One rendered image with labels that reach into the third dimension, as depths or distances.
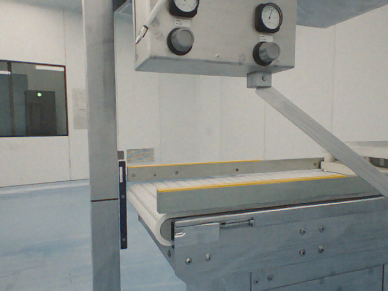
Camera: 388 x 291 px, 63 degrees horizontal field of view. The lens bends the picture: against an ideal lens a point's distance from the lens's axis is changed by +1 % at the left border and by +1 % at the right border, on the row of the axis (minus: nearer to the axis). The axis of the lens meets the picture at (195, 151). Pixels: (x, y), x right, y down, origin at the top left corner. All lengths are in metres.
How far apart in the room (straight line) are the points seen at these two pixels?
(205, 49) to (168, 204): 0.22
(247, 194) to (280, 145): 4.48
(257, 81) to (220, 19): 0.11
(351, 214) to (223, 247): 0.26
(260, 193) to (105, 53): 0.44
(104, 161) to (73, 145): 5.02
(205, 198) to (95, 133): 0.33
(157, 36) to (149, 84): 5.79
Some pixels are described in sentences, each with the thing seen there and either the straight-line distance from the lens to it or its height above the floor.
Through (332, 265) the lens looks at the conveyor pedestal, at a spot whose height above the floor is 0.75.
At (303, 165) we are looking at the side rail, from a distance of 0.91.
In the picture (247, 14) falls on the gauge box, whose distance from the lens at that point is 0.47.
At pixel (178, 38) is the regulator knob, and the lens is 0.40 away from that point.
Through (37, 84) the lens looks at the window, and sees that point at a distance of 5.68.
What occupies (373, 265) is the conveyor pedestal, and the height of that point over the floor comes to 0.73.
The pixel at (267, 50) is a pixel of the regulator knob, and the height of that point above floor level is 1.12.
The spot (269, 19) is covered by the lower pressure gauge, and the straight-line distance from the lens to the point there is 0.47.
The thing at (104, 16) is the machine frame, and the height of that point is 1.25.
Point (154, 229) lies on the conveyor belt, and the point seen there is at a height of 0.87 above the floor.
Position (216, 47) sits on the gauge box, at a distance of 0.44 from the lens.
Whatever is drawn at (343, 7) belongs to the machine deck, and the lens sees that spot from 0.92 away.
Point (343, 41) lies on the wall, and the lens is 4.49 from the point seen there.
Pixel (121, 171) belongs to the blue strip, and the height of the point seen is 0.92.
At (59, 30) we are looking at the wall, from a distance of 5.89.
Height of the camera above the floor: 1.02
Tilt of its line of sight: 5 degrees down
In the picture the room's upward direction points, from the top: straight up
